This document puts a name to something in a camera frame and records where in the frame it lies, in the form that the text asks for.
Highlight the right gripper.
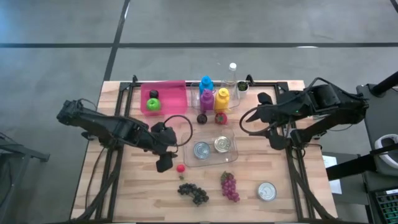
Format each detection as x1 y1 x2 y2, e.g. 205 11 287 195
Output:
247 91 292 151

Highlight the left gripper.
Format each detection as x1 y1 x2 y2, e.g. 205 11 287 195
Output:
148 121 179 174

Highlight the clear plastic bin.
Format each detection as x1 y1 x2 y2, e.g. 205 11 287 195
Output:
190 81 241 115
182 129 239 168

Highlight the green toy apple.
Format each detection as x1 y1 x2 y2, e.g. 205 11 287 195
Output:
146 98 162 112

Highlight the silver can blue label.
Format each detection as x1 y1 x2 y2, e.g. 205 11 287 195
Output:
193 141 211 161

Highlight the yellow squeeze bottle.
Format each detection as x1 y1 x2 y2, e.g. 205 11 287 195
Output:
214 87 231 113

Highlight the gold tin can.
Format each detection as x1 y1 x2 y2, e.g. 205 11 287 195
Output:
213 136 233 154

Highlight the dark toy grape bunch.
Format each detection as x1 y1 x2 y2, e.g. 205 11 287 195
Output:
177 182 210 207

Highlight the purple squeeze bottle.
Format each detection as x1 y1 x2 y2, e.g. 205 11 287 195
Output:
200 88 215 113

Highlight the clear bottle white cap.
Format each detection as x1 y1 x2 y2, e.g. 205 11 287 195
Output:
222 62 241 91

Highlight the silver tin can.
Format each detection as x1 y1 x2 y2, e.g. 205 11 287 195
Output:
256 180 277 201

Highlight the blue squeeze bottle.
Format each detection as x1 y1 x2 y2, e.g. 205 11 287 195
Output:
198 75 215 94

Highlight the small plant white pot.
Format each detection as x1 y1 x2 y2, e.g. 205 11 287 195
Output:
236 80 250 99

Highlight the red toy strawberry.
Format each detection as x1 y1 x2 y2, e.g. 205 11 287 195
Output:
215 112 228 126

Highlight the pink plastic bin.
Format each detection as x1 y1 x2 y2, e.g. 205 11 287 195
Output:
140 80 188 116

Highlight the white paper sheet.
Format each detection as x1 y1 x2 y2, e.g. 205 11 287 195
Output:
322 154 343 195

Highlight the red toy grape bunch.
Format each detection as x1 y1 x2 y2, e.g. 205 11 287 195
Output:
220 170 241 203

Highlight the dark grey side cart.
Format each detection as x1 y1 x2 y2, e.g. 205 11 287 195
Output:
356 83 398 224

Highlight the grey metal cart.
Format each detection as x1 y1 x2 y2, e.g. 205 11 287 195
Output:
0 133 50 224

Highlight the backlit keyboard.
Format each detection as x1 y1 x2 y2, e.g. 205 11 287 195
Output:
374 188 398 224

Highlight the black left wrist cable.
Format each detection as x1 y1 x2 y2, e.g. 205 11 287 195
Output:
162 114 194 147

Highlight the black aluminium table frame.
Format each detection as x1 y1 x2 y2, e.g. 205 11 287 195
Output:
70 74 338 224

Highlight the brown cable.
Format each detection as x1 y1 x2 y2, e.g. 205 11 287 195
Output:
84 146 106 208

